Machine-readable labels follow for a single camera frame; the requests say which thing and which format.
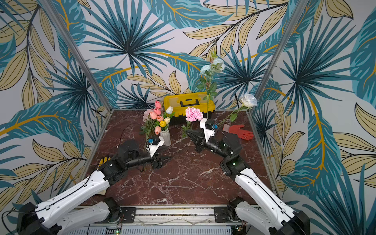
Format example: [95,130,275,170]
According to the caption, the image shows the pink carnation flower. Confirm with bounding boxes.
[182,107,203,139]

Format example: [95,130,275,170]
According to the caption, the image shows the light pink rose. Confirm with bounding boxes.
[139,108,156,172]

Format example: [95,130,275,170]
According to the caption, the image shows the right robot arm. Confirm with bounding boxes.
[187,130,310,235]

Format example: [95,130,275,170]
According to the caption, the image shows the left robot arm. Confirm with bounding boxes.
[16,136,169,235]

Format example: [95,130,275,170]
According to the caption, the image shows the white ribbed vase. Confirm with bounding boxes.
[160,129,171,146]

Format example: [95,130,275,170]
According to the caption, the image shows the yellow black toolbox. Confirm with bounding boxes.
[164,92,215,125]

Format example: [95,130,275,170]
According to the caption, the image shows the red glove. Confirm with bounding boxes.
[222,124,254,141]

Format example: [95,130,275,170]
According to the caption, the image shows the tulip bouquet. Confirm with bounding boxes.
[145,100,174,135]

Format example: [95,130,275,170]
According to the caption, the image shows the pale blue flower stem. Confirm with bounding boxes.
[196,52,225,118]

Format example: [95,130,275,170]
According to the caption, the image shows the white rose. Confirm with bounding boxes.
[219,94,258,126]

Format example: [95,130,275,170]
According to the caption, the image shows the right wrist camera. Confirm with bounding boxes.
[200,118,218,142]

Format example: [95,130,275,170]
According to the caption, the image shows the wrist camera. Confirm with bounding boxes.
[147,136,165,157]
[200,118,218,142]

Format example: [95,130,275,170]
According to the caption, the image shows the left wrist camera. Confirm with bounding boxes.
[147,136,165,157]

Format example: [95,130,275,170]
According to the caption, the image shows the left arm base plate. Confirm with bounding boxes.
[106,207,137,224]

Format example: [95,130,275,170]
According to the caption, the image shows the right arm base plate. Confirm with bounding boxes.
[214,206,241,223]

